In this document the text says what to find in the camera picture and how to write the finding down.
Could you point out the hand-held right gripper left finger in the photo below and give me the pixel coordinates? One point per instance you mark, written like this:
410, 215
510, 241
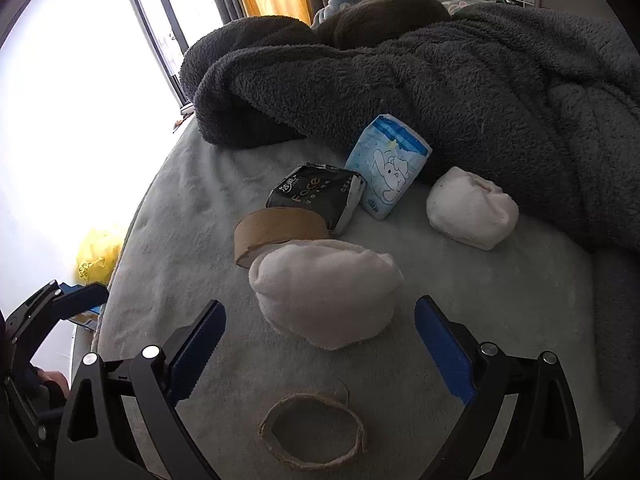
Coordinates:
200, 345

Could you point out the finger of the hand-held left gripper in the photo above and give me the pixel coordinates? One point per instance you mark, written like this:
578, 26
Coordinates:
82, 296

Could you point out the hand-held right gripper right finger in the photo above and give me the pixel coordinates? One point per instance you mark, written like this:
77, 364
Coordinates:
440, 345

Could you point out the black tissue pack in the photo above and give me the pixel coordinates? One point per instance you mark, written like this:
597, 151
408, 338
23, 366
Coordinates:
305, 190

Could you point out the blue plastic packet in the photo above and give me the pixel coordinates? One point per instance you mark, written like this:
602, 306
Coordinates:
87, 321

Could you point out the yellow plastic bag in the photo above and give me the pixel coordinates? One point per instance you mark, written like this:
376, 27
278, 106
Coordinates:
97, 255

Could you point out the grey bed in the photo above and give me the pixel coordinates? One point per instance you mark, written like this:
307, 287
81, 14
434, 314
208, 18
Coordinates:
500, 310

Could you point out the brown tape roll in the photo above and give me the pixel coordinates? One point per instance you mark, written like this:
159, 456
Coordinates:
265, 235

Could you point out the large white rolled sock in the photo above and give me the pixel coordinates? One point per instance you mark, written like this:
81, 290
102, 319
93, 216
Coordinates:
320, 290

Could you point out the small white rolled sock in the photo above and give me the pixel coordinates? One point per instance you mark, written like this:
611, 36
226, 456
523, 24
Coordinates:
470, 210

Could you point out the blue cartoon tissue pack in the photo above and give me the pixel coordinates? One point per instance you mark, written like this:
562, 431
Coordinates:
385, 170

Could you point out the dark grey fleece blanket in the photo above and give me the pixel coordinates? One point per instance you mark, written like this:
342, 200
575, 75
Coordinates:
475, 85

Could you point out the brown pillow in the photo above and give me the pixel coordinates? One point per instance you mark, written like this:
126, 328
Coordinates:
390, 15

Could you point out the light blue fleece cloth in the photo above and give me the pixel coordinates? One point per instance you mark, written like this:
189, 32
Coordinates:
340, 2

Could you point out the black sliding door frame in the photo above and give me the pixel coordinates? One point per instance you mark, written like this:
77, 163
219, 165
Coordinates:
160, 25

